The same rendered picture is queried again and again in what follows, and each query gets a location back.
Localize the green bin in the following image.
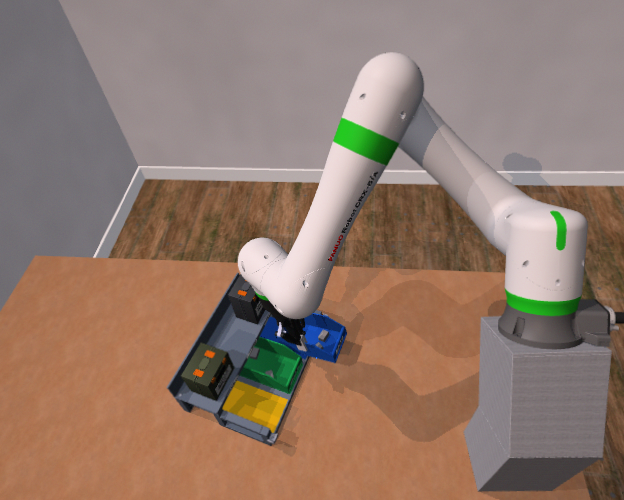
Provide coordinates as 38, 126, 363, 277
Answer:
240, 337, 300, 393

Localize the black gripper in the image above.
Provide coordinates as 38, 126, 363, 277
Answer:
270, 312, 308, 352

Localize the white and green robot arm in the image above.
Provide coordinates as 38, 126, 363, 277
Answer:
238, 52, 624, 349

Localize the blue bin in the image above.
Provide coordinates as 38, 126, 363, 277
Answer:
276, 313, 345, 363

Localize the grey metal shelf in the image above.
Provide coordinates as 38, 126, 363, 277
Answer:
167, 273, 310, 446

